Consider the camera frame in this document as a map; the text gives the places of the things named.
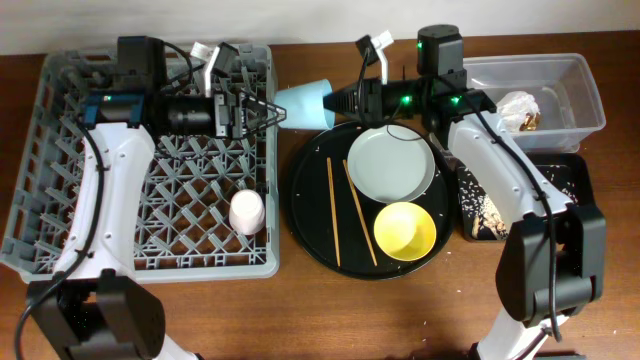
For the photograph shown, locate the black rectangular tray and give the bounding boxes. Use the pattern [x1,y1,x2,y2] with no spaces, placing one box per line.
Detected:
[455,153,595,242]

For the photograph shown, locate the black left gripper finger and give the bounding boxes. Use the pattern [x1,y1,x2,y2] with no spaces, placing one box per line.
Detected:
[241,114,287,139]
[242,92,287,123]

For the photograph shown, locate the round black tray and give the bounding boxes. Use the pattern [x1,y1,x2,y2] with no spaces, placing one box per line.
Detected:
[282,122,459,280]

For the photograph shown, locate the white paper napkin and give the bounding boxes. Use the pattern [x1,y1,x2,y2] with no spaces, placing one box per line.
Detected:
[497,91,542,133]

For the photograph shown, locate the pink plastic cup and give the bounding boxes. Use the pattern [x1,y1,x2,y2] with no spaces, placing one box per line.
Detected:
[229,189,266,235]

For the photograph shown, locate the blue plastic cup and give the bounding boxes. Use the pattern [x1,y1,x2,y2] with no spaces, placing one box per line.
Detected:
[274,79,335,130]

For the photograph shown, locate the yellow bowl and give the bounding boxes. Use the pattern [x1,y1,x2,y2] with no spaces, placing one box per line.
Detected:
[373,202,437,262]

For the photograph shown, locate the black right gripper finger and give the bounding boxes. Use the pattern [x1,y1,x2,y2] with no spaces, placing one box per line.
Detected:
[323,83,356,108]
[323,103,356,123]

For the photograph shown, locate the clear plastic bin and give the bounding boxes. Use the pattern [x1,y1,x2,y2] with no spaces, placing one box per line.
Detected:
[464,53,606,153]

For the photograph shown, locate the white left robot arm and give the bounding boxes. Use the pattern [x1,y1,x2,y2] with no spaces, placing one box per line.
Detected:
[23,36,287,359]

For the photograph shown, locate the right wooden chopstick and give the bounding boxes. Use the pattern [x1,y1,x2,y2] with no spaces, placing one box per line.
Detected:
[342,159,378,267]

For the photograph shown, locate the grey dishwasher rack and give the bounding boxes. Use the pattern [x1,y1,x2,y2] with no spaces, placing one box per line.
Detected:
[1,48,279,283]

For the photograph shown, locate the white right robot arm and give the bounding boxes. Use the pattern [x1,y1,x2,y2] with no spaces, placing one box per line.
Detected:
[324,24,606,359]

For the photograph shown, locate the left wooden chopstick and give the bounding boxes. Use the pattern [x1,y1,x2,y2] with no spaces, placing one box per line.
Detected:
[326,157,341,267]

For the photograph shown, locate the wooden chopstick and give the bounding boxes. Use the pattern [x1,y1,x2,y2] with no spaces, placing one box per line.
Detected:
[326,157,341,267]
[342,159,378,267]

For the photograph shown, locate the grey round plate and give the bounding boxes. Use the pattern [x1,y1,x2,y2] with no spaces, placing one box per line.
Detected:
[347,125,436,204]

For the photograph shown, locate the food scraps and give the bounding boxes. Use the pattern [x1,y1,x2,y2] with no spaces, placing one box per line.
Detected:
[456,164,581,241]

